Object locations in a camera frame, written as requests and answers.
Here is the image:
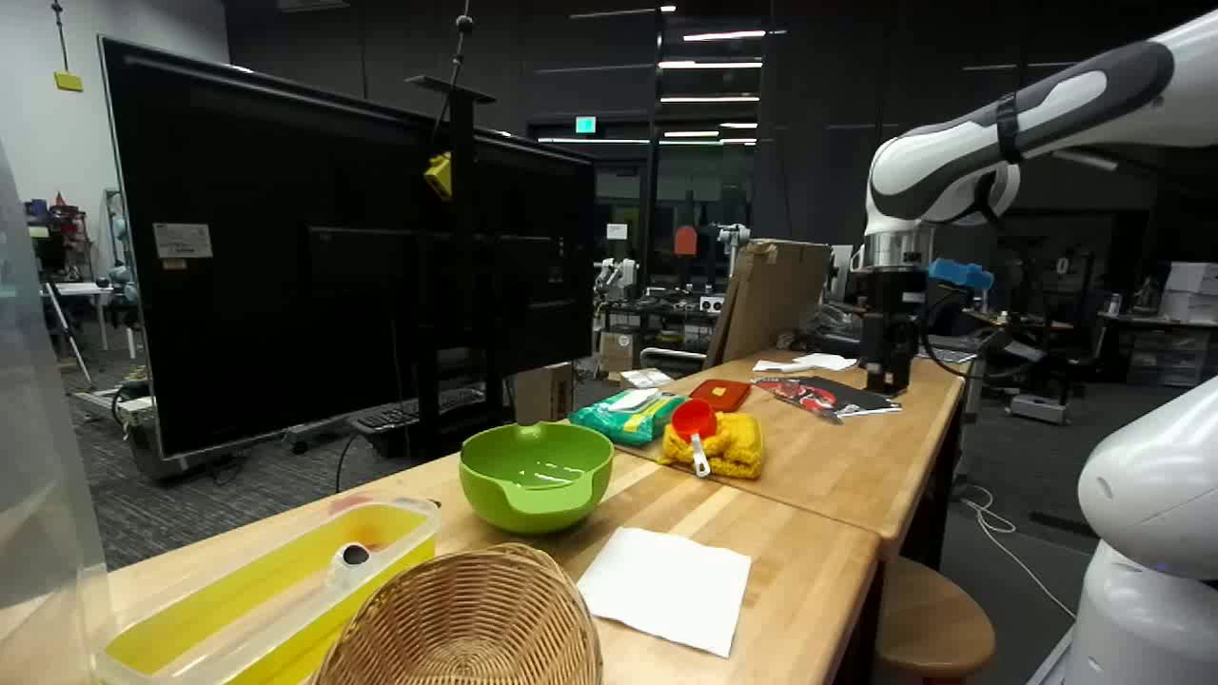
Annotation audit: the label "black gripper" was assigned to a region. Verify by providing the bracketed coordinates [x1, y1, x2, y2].
[865, 261, 925, 397]

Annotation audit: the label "orange pot with white handle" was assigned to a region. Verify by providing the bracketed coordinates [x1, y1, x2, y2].
[665, 399, 722, 484]

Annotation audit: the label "red printed magazine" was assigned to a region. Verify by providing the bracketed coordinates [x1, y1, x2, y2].
[756, 371, 907, 425]

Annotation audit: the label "white paper sheets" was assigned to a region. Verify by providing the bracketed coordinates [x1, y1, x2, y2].
[749, 350, 865, 382]

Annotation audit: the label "brown cardboard board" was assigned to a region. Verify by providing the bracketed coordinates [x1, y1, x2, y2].
[708, 234, 836, 369]

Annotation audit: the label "flat orange red plate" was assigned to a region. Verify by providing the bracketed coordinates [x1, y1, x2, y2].
[688, 378, 755, 415]

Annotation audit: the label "red and yellow toys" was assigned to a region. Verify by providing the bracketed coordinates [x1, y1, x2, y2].
[654, 407, 769, 484]

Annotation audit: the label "round wooden stool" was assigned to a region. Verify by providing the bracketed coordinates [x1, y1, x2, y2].
[873, 555, 1000, 685]

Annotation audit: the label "green wipes packet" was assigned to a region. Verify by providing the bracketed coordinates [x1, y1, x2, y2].
[566, 384, 688, 450]

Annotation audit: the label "white paper napkin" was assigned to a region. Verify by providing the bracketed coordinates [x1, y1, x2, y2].
[574, 525, 755, 661]

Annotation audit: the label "small cardboard box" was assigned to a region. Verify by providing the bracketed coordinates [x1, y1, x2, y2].
[510, 363, 580, 425]

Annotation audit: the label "green plastic bowl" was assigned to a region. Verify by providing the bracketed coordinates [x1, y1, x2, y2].
[458, 418, 619, 535]

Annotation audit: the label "yellow triangle tag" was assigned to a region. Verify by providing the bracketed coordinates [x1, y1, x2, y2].
[424, 149, 458, 205]

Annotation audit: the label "woven wicker basket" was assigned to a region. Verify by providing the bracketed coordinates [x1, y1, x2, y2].
[311, 540, 605, 685]

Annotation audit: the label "large black monitor screen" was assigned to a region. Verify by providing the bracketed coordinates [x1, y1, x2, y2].
[104, 33, 602, 463]

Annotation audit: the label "yellow clear plastic container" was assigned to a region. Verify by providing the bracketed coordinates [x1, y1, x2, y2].
[95, 496, 447, 685]

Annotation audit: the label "clear plastic bin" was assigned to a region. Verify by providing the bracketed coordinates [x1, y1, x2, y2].
[0, 149, 116, 685]

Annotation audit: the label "white floor cable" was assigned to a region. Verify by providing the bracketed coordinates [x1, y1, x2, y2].
[952, 484, 1081, 624]

